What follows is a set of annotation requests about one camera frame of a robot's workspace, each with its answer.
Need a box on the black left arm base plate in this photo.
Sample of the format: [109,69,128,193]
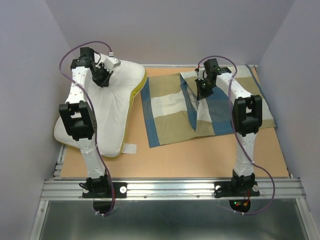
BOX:
[79,181,128,199]

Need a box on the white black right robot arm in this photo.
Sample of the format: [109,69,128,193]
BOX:
[195,56,263,198]

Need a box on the white pillow yellow edge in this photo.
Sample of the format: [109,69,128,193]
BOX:
[53,58,147,158]

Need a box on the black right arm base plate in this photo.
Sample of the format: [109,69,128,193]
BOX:
[214,181,260,198]

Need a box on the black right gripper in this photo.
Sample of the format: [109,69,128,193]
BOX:
[194,76,215,101]

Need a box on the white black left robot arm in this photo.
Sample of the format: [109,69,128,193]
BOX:
[58,47,112,198]

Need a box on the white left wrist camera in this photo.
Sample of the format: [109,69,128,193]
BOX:
[103,56,121,72]

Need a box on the white pillow label tag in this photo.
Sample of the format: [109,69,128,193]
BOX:
[122,143,137,155]

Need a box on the blue beige white plaid pillowcase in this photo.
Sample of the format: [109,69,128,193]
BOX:
[140,64,278,149]

